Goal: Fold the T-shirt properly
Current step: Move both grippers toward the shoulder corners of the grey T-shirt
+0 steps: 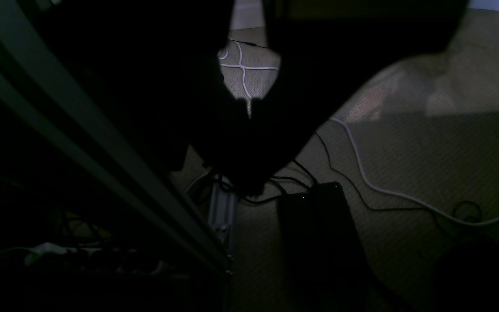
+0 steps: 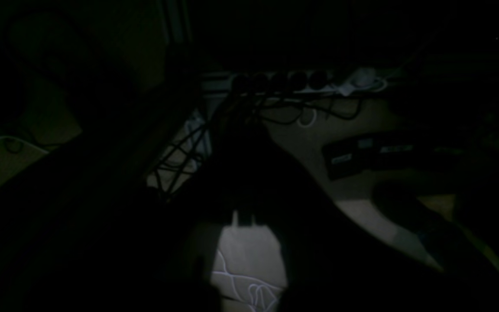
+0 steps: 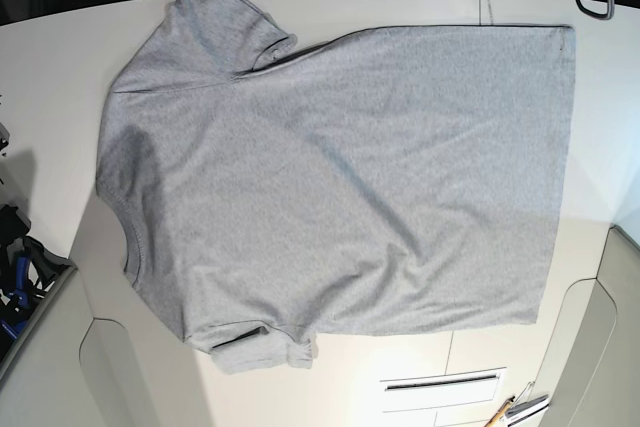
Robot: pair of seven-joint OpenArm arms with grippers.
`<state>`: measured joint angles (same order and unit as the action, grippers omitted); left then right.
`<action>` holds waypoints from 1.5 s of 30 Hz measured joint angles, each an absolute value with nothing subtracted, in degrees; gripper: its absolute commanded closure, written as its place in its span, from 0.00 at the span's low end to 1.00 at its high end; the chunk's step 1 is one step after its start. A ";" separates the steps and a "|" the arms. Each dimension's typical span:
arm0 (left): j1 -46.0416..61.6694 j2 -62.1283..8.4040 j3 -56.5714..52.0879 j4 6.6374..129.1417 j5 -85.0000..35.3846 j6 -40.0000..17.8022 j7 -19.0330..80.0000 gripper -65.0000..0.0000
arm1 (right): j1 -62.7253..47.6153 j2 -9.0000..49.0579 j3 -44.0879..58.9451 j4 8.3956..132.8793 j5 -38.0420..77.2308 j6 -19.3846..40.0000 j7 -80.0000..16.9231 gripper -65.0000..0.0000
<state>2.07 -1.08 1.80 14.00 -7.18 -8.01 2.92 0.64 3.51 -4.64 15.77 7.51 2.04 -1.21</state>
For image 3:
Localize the grey T-shirt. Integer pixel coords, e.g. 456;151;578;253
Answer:
96;0;576;373

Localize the blue clamp tool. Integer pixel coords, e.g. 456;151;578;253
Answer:
1;254;33;341

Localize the white cable grommet plate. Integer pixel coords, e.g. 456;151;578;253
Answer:
379;367;507;412

